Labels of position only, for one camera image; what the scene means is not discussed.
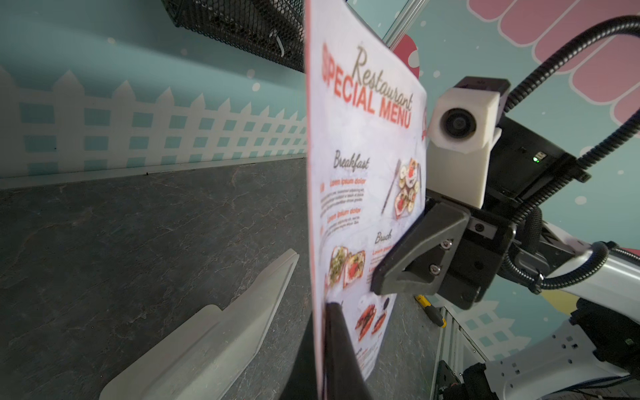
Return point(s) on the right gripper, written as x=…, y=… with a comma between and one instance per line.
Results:
x=452, y=250

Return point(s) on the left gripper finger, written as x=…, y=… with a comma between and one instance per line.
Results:
x=342, y=376

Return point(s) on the restaurant special menu sheet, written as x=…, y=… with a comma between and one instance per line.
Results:
x=365, y=170

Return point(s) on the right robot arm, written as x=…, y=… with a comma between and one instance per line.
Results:
x=599, y=344

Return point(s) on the white narrow menu rack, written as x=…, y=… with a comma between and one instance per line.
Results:
x=203, y=357

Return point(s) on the yellow black screwdriver on floor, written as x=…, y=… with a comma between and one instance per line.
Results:
x=432, y=313

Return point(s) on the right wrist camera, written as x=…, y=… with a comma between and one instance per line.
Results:
x=462, y=133

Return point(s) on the black wire mesh basket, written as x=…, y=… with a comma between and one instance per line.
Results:
x=273, y=30

